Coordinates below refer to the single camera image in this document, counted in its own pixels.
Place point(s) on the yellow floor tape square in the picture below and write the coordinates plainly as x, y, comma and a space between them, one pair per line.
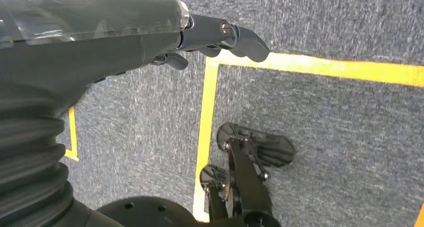
420, 219
298, 64

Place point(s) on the black right robot foot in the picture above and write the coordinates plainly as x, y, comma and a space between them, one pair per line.
210, 174

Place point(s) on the black robot leg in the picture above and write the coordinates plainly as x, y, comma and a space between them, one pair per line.
248, 185
215, 202

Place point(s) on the black left robot leg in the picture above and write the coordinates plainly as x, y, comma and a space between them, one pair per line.
248, 185

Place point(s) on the black right robot leg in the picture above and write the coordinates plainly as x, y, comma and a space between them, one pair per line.
215, 202

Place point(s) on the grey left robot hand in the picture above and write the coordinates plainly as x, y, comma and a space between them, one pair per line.
82, 53

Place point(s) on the black round robot joint cover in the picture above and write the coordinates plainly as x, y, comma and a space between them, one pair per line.
149, 212

